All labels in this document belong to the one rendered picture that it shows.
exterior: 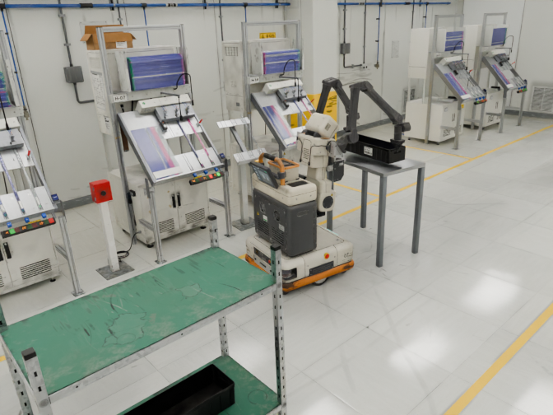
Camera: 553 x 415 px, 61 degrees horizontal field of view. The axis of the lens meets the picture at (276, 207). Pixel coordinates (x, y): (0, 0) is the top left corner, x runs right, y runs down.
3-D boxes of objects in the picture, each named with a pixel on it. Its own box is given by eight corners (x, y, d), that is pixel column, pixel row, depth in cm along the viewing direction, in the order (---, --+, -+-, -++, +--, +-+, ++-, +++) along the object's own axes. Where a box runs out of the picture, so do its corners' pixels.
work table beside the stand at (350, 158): (378, 268, 379) (383, 173, 350) (326, 237, 435) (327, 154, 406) (418, 253, 400) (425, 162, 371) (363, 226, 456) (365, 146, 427)
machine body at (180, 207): (211, 227, 467) (206, 168, 444) (147, 250, 424) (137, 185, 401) (178, 211, 512) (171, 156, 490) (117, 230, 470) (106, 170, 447)
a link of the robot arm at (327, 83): (321, 74, 360) (331, 78, 353) (332, 76, 369) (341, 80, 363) (305, 130, 376) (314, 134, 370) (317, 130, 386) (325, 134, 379)
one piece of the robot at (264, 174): (283, 197, 328) (270, 171, 316) (258, 184, 357) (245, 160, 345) (295, 188, 332) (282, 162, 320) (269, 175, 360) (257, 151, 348)
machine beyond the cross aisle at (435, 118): (485, 140, 750) (501, 12, 680) (459, 150, 700) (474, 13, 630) (411, 128, 846) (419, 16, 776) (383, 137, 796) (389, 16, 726)
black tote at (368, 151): (341, 149, 404) (341, 137, 400) (356, 146, 413) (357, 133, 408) (388, 164, 359) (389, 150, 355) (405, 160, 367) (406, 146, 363)
